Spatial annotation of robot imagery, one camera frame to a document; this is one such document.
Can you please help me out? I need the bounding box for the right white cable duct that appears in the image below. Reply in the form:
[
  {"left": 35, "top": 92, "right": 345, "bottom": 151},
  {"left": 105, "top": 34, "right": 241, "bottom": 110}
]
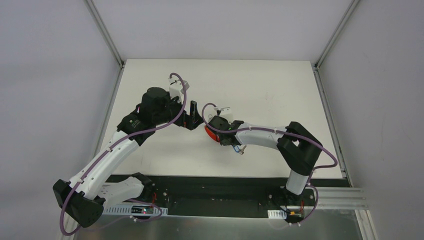
[{"left": 267, "top": 210, "right": 287, "bottom": 220}]

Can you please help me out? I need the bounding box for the silver key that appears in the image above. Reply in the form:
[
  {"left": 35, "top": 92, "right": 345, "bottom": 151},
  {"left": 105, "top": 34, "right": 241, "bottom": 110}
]
[{"left": 238, "top": 145, "right": 247, "bottom": 155}]

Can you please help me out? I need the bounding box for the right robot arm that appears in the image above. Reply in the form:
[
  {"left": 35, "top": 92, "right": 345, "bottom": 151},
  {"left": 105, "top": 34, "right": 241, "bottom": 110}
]
[{"left": 205, "top": 115, "right": 323, "bottom": 205}]

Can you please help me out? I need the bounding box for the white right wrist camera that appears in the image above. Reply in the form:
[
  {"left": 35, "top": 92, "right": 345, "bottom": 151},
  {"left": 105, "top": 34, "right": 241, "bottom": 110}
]
[{"left": 213, "top": 107, "right": 234, "bottom": 124}]

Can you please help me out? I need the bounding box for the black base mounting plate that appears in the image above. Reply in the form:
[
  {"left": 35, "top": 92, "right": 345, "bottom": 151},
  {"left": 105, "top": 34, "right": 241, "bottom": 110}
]
[{"left": 102, "top": 174, "right": 352, "bottom": 220}]

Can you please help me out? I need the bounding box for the left white cable duct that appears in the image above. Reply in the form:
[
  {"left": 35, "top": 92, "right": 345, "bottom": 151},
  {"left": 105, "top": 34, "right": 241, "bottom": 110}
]
[{"left": 102, "top": 204, "right": 168, "bottom": 217}]

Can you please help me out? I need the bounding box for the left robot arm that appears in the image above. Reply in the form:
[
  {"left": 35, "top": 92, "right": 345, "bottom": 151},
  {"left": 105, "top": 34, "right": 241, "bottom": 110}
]
[{"left": 53, "top": 83, "right": 202, "bottom": 230}]

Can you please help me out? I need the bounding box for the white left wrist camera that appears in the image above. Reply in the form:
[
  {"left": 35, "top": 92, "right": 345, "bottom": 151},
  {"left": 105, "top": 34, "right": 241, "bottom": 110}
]
[{"left": 168, "top": 78, "right": 185, "bottom": 103}]

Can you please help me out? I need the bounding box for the metal key holder red handle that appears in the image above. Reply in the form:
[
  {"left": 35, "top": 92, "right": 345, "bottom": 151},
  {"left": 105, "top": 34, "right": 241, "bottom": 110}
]
[{"left": 204, "top": 125, "right": 220, "bottom": 143}]

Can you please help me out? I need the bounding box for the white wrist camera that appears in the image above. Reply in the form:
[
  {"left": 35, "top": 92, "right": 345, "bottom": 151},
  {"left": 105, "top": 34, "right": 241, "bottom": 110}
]
[
  {"left": 213, "top": 107, "right": 234, "bottom": 124},
  {"left": 168, "top": 78, "right": 185, "bottom": 103}
]

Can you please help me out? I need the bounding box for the white cable duct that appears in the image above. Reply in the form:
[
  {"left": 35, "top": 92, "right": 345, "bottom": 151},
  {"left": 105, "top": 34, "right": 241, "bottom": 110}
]
[
  {"left": 267, "top": 210, "right": 287, "bottom": 220},
  {"left": 102, "top": 204, "right": 168, "bottom": 217}
]

